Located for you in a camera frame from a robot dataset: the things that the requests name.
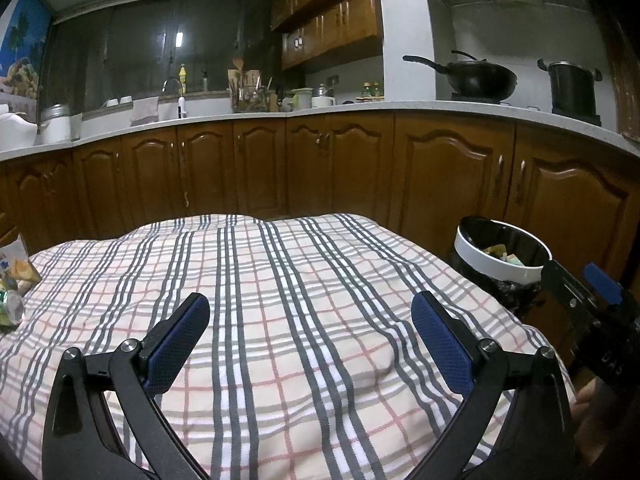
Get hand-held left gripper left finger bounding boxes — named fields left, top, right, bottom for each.
left=42, top=292, right=211, bottom=480

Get green crumpled wrapper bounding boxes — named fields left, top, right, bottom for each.
left=0, top=289, right=26, bottom=332

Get white kitchen countertop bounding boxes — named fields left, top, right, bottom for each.
left=0, top=99, right=640, bottom=162

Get brown lower kitchen cabinets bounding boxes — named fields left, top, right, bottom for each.
left=0, top=110, right=640, bottom=311

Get brown kitchen cabinets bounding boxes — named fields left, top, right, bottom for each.
left=269, top=0, right=385, bottom=72
left=0, top=110, right=640, bottom=311

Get black induction cooker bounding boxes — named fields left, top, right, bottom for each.
left=550, top=109, right=602, bottom=127

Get grey dish cloth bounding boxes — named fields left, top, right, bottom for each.
left=130, top=97, right=160, bottom=127

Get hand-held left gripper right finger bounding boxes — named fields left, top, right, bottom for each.
left=407, top=290, right=581, bottom=480

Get brown upper kitchen cabinets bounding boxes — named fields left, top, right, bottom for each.
left=269, top=0, right=385, bottom=72

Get black stockpot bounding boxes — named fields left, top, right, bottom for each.
left=537, top=60, right=604, bottom=117

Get dark kitchen window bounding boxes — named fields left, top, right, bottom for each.
left=49, top=0, right=275, bottom=111

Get white rimmed bin black bag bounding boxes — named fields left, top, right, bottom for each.
left=451, top=215, right=554, bottom=313

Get plaid checked blanket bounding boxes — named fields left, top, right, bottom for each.
left=0, top=212, right=576, bottom=480

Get metal lidded canister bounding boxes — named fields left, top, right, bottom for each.
left=39, top=104, right=82, bottom=144

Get utensil holder with utensils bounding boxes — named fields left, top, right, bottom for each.
left=227, top=56, right=262, bottom=114

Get printed snack bag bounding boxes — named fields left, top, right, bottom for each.
left=0, top=236, right=43, bottom=288

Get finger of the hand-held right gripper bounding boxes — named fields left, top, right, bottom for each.
left=581, top=262, right=625, bottom=311
left=541, top=258, right=603, bottom=323

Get black wok with lid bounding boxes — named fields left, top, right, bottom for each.
left=402, top=50, right=519, bottom=102

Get blue wall poster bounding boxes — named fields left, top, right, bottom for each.
left=0, top=0, right=54, bottom=107

